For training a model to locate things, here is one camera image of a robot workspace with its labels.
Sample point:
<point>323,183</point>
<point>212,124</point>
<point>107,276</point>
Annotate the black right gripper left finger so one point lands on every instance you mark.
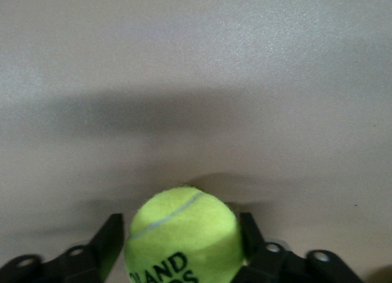
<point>104,243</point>

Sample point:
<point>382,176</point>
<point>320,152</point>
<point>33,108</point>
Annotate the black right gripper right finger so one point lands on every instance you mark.
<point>254,243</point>

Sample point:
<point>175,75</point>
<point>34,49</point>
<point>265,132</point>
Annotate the yellow tennis ball black print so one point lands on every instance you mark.
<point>183,234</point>

